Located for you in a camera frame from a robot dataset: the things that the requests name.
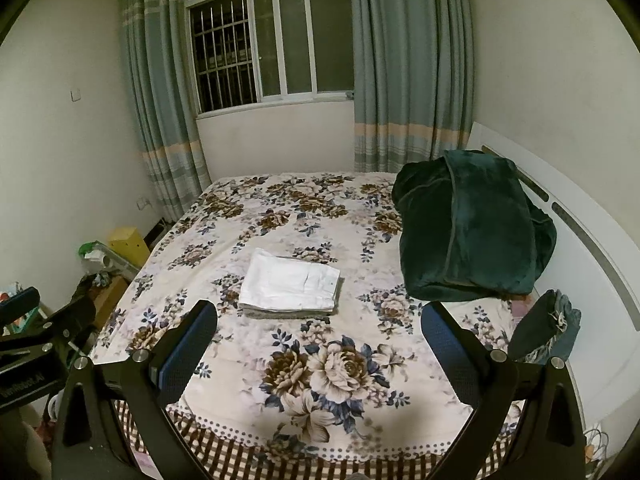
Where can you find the green plastic bag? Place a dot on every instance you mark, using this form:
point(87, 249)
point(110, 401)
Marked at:
point(87, 252)

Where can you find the dark green blanket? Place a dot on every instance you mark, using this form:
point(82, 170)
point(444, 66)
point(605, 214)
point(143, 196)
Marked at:
point(475, 230)

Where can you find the yellow box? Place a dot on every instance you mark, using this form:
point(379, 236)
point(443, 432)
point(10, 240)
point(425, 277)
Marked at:
point(127, 245)

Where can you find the window with white frame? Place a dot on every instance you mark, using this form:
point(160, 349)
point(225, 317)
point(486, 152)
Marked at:
point(295, 35)

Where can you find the brown cardboard box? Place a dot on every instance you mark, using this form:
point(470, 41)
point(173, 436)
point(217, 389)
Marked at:
point(112, 295)

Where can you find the dark blue cloth bundle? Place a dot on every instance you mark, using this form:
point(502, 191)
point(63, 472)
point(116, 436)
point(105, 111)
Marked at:
point(545, 325)

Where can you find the white wall outlet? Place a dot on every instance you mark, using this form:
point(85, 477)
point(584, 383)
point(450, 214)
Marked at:
point(143, 203)

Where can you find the bed with floral sheet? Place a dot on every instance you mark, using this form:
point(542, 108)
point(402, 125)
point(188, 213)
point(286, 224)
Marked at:
point(320, 240)

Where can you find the white headboard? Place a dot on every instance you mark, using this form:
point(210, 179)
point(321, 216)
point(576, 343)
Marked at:
point(590, 200)

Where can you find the white wall switch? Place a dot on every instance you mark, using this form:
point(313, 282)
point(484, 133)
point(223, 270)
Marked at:
point(75, 94)

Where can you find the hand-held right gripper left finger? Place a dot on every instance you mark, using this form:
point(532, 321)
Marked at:
point(185, 355)

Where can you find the folded grey towel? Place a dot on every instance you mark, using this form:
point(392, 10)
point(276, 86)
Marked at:
point(295, 313)

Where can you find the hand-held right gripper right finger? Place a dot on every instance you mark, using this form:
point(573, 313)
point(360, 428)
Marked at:
point(447, 355)

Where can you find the white pants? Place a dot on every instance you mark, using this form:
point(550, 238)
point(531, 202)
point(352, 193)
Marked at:
point(290, 280)

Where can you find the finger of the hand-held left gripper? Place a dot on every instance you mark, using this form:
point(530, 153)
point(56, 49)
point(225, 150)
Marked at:
point(70, 327)
point(20, 307)

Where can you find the teal striped curtain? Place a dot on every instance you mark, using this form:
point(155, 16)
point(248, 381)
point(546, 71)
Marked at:
point(160, 110)
point(410, 60)

